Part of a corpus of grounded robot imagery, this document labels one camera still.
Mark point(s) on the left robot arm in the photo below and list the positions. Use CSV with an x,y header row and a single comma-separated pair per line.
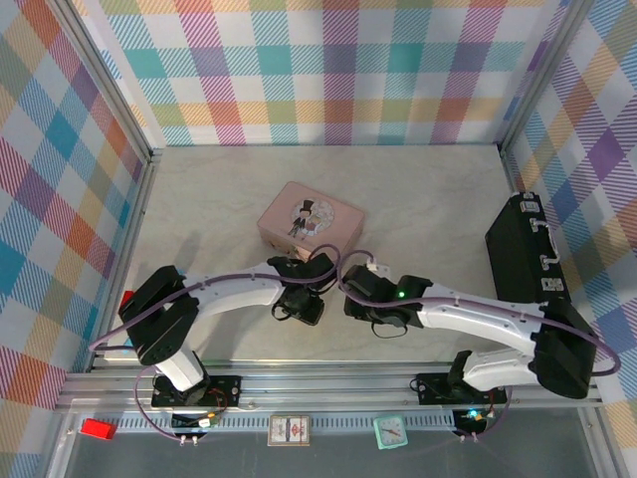
x,y
159,318

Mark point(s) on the aluminium cross rail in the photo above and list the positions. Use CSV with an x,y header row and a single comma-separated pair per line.
x,y
323,386

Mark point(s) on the teal alarm clock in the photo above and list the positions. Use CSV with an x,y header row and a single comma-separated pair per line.
x,y
390,432

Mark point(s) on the small black controller board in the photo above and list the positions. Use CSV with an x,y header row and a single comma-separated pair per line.
x,y
186,422
468,422

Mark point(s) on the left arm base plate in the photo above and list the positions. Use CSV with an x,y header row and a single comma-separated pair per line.
x,y
224,391

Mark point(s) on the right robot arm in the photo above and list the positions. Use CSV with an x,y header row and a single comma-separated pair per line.
x,y
562,348

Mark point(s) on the aluminium corner post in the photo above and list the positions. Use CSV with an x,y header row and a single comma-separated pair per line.
x,y
112,79
543,74

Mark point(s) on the red yellow toy block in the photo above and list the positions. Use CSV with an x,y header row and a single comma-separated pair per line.
x,y
129,300

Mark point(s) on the black hard case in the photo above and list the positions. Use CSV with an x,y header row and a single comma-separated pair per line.
x,y
517,249

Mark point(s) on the playing card box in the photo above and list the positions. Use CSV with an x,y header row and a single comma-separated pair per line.
x,y
289,430

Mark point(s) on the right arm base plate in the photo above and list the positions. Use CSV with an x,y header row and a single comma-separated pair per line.
x,y
433,389

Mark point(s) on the red plastic block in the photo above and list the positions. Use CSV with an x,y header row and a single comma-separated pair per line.
x,y
98,429

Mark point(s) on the pink tin box couple print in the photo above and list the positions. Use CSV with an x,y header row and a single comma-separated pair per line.
x,y
318,214

